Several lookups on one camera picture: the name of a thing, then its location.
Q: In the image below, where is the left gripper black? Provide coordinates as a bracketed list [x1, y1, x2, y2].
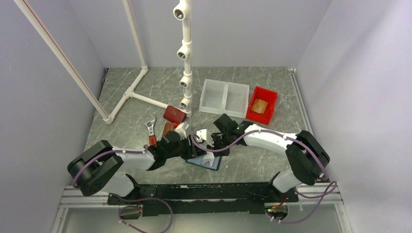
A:
[166, 134, 207, 160]

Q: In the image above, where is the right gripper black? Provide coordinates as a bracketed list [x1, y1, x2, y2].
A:
[207, 132, 233, 157]

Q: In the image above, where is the silver VIP credit card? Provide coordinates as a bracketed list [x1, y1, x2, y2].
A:
[200, 152, 221, 167]

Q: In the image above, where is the blue leather card holder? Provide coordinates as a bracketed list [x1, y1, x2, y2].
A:
[186, 152, 222, 171]

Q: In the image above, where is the orange credit card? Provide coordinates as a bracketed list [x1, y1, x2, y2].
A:
[251, 99, 268, 114]

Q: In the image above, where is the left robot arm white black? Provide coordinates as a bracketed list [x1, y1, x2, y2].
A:
[67, 131, 205, 204]

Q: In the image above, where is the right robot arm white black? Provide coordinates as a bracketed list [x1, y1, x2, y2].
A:
[212, 114, 330, 201]

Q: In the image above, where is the brown leather wallet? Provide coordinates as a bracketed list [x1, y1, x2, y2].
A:
[162, 122, 177, 136]

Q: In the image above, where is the red leather wallet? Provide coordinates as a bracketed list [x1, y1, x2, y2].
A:
[163, 105, 187, 124]

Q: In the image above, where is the clear plastic divided box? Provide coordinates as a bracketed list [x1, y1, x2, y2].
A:
[199, 79, 250, 119]

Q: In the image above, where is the red plastic bin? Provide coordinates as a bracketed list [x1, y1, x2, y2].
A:
[246, 86, 278, 125]

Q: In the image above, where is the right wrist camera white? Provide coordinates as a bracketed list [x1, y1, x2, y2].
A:
[195, 129, 214, 147]

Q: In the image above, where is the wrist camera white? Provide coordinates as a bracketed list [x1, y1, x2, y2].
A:
[174, 121, 190, 139]
[195, 129, 214, 147]

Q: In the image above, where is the adjustable wrench red handle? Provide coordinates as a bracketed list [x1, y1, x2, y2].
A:
[144, 115, 157, 146]

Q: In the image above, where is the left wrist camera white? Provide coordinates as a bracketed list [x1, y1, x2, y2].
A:
[174, 121, 190, 139]

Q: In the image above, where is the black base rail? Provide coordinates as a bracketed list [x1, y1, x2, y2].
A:
[107, 182, 299, 216]

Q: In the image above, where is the white PVC pipe frame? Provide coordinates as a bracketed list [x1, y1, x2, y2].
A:
[13, 0, 171, 125]

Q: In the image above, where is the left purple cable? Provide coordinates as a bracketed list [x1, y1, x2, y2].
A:
[72, 145, 174, 233]

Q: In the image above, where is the aluminium extrusion frame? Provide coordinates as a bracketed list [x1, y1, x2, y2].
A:
[51, 184, 351, 233]

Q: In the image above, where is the white PVC pipe post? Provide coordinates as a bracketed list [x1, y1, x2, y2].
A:
[173, 0, 193, 117]

